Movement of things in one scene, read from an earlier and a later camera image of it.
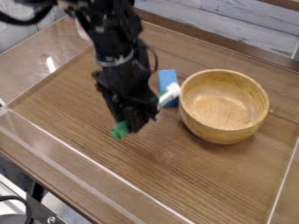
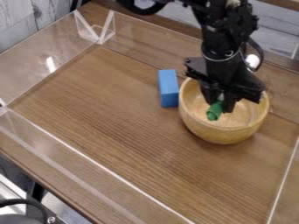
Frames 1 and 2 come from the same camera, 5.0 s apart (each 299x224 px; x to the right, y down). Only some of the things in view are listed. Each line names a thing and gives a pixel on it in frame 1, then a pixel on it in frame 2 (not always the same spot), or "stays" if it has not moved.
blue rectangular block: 167,77 stays
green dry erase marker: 122,126 -> 214,109
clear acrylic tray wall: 98,193 stays
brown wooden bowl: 223,106 stays
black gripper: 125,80 -> 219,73
